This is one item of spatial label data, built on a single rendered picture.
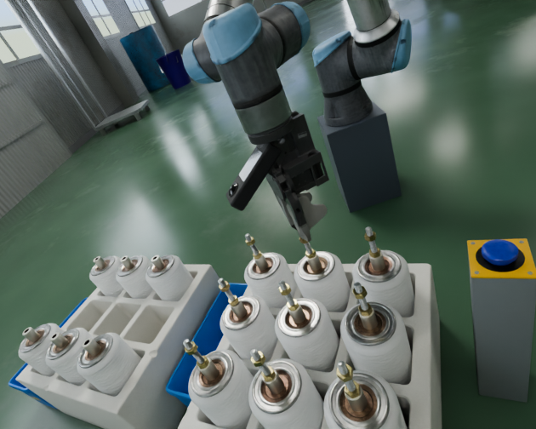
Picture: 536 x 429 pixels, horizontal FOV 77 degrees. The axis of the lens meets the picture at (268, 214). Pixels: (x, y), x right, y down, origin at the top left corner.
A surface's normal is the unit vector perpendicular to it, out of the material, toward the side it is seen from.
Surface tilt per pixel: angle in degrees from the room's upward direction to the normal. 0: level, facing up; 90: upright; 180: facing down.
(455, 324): 0
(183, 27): 90
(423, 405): 0
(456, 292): 0
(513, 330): 90
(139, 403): 90
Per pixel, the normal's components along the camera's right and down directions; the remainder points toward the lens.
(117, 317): 0.87, -0.07
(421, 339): -0.36, -0.77
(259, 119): -0.12, 0.59
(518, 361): -0.34, 0.63
